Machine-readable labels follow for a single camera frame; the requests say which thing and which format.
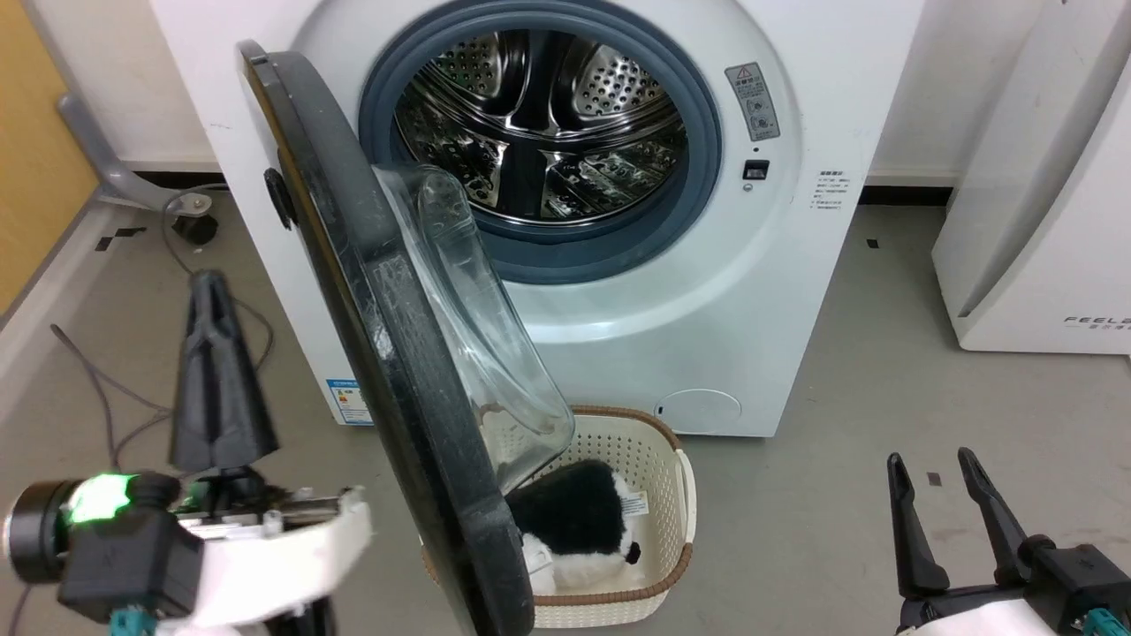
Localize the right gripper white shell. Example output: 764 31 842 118
887 447 1131 636

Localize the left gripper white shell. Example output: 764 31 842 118
4 269 374 628

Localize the black round glass washer door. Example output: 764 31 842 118
237 39 577 636

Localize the white front-load washing machine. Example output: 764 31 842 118
148 0 927 440

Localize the grey rubber door gasket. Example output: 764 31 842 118
358 0 723 285

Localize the blue energy label sticker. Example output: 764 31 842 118
325 378 375 428

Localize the black caster wheel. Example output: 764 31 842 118
171 193 220 247

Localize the grey metal stand leg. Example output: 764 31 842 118
57 93 224 215

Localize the round white filter cover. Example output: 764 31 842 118
656 389 744 437

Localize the cream laundry basket brown rim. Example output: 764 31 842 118
422 405 699 630

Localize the yellow wooden panel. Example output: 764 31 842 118
0 0 100 321

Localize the white appliance with grey lettering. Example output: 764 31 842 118
930 0 1131 356

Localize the small printed text label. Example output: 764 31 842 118
808 170 847 214

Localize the black and white plush toy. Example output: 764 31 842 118
505 458 651 595

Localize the grey warning sticker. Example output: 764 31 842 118
725 62 782 143

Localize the stainless steel washer drum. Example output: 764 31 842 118
393 29 690 223

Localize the thin grey floor cable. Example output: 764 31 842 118
49 322 175 471

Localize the thin black floor cable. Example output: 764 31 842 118
161 184 277 374

